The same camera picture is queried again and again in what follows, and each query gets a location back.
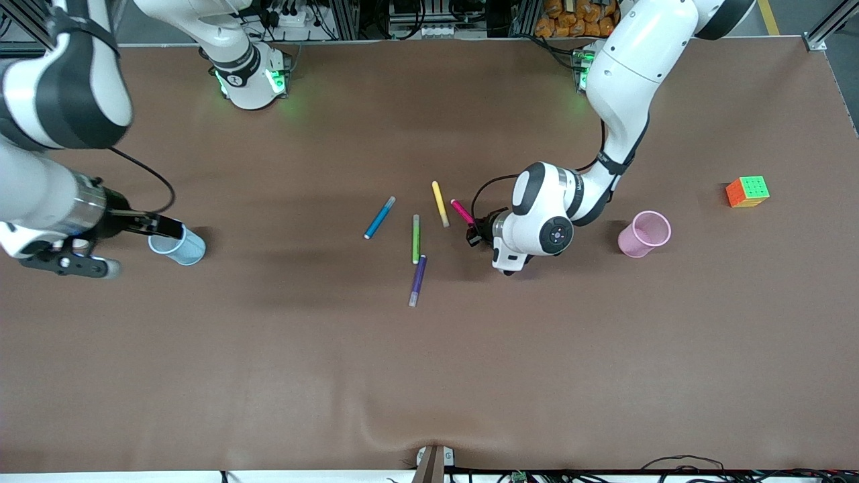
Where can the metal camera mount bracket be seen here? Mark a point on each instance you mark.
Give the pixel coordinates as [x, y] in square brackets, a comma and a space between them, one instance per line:
[429, 466]

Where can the purple marker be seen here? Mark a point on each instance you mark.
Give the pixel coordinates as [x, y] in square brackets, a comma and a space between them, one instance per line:
[419, 276]

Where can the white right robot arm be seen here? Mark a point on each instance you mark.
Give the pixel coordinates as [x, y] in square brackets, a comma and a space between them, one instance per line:
[80, 87]

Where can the blue marker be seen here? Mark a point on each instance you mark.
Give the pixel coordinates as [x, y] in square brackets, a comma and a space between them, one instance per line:
[380, 218]

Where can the aluminium frame post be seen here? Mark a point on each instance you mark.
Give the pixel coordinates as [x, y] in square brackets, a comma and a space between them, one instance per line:
[822, 30]

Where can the green marker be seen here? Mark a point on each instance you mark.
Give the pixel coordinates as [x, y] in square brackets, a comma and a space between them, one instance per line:
[416, 238]

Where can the colourful puzzle cube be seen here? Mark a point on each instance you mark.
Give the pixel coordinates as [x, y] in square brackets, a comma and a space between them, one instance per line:
[748, 191]

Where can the pink marker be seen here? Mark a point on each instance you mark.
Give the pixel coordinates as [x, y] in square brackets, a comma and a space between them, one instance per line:
[462, 211]

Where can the pink mesh cup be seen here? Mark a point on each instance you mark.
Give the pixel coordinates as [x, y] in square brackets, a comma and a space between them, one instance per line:
[634, 245]

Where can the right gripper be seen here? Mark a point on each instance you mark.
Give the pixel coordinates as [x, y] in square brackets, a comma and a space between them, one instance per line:
[115, 213]

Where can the yellow marker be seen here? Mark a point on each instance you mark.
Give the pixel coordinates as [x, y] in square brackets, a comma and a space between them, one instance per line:
[439, 201]

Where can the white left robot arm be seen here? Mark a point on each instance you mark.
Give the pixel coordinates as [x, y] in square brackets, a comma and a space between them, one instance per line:
[624, 74]

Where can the white power strip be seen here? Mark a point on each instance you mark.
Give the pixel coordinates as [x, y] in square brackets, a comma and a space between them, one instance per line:
[439, 31]
[295, 19]

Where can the blue mesh cup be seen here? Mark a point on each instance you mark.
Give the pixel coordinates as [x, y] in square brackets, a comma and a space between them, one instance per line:
[191, 251]

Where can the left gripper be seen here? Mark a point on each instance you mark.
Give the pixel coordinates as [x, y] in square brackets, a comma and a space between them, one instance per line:
[485, 226]

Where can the orange snack bags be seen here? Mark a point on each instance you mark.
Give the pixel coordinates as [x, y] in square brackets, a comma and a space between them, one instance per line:
[564, 23]

